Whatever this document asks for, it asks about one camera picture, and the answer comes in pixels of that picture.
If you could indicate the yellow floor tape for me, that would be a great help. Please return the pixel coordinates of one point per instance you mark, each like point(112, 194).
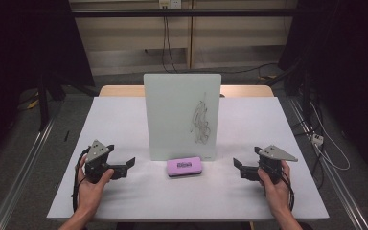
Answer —
point(33, 103)

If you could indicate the person's left hand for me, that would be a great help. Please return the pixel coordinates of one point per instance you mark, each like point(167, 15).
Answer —
point(89, 196)

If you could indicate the white power strip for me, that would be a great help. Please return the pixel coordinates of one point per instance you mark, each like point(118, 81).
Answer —
point(317, 139)

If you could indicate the aluminium floor rail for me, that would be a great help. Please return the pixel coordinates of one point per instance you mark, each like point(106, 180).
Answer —
point(335, 182)
point(22, 179)

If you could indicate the purple whiteboard eraser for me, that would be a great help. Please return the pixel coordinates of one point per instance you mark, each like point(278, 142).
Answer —
point(184, 166)

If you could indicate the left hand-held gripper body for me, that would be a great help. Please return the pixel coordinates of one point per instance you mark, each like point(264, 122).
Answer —
point(97, 153)

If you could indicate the black curtain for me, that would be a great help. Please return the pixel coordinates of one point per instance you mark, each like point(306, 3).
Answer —
point(28, 41)
point(348, 64)

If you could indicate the white wall socket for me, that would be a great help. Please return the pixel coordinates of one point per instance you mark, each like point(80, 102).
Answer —
point(170, 3)

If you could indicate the person's right hand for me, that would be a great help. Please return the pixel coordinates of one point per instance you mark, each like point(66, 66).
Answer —
point(278, 196)

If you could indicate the white table sheet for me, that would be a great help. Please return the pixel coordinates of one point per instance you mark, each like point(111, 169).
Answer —
point(121, 121)

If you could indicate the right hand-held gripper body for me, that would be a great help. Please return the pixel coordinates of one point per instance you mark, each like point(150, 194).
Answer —
point(274, 155)

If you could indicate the wooden wall post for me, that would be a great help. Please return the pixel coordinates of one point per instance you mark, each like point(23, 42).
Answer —
point(190, 41)

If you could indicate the small black pen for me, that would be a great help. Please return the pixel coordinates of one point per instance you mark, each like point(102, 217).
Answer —
point(66, 136)

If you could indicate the wooden table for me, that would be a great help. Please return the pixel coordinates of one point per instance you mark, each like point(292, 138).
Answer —
point(121, 91)

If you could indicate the frosted glass whiteboard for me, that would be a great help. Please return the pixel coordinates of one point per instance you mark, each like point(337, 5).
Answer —
point(172, 118)

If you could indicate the black horizontal bar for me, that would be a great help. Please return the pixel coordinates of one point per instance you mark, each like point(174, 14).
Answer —
point(188, 12)

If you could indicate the black metal stand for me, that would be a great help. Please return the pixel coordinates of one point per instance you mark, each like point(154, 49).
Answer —
point(43, 102)

